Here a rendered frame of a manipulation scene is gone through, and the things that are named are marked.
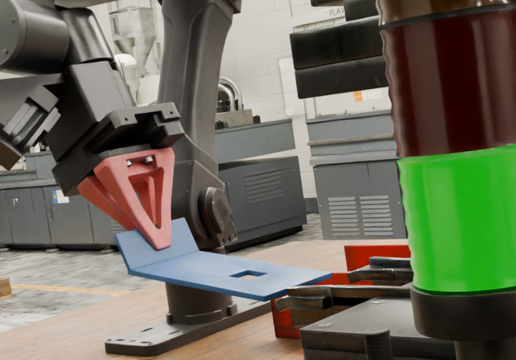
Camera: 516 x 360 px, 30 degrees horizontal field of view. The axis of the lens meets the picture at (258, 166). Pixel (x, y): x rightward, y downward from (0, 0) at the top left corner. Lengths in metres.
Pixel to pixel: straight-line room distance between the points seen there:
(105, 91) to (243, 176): 6.87
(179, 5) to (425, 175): 0.76
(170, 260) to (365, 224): 5.73
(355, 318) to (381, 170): 5.78
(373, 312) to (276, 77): 9.06
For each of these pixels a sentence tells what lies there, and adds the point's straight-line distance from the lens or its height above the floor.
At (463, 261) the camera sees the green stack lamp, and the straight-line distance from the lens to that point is 0.25.
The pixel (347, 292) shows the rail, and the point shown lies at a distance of 0.58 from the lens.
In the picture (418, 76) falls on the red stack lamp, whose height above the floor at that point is 1.11.
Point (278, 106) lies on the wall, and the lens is 9.59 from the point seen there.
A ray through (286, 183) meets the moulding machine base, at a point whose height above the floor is 0.44.
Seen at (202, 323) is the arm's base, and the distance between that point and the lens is 0.92.
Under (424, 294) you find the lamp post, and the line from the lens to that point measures 0.26.
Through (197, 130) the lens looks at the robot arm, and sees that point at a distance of 0.92.
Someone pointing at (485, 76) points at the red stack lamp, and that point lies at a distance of 0.24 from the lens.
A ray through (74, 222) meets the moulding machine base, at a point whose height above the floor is 0.29.
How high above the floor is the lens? 1.10
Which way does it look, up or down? 4 degrees down
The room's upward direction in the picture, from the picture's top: 8 degrees counter-clockwise
